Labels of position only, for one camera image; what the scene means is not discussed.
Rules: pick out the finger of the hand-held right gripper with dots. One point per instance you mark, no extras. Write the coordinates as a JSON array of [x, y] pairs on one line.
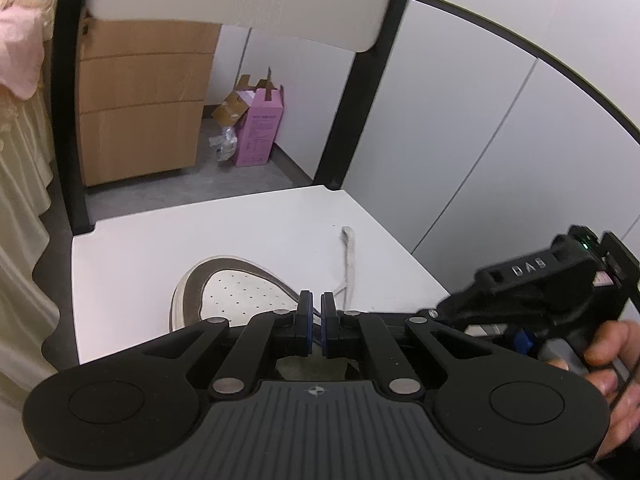
[[465, 312]]

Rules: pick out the pink pastel duvet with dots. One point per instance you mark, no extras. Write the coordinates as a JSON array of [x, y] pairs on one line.
[[20, 50]]

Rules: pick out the cream quilted bed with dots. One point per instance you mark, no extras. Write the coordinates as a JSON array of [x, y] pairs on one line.
[[20, 185]]

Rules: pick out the white shoelace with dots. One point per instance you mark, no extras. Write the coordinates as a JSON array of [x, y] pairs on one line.
[[348, 260]]

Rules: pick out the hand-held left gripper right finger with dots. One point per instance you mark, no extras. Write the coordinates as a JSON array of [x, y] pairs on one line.
[[325, 320]]

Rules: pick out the person's right hand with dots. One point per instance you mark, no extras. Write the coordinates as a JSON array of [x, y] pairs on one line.
[[607, 342]]

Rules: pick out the crumpled clear plastic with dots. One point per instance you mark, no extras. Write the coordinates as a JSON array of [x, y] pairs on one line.
[[225, 142]]

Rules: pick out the white chair with black frame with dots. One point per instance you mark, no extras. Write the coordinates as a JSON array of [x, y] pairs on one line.
[[200, 230]]

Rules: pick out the brown cardboard box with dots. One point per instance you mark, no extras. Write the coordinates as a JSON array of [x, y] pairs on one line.
[[232, 105]]

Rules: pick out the wooden nightstand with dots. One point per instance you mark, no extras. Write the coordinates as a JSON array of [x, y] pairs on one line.
[[140, 125]]

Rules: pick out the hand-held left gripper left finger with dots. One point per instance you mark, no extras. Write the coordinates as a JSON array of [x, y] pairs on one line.
[[310, 317]]

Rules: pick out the pink carton box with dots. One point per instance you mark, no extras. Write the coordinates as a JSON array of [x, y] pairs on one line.
[[257, 130]]

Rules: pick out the white and brown sneaker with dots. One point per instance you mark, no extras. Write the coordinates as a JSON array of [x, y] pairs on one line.
[[235, 295]]

